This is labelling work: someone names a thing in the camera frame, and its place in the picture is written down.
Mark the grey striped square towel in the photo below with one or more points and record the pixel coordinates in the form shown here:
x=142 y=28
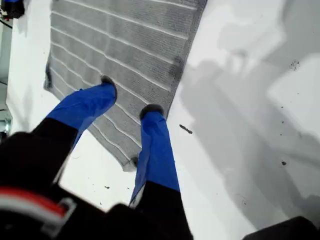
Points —
x=125 y=50

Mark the small dark debris chip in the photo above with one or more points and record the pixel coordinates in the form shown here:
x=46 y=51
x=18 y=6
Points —
x=186 y=129

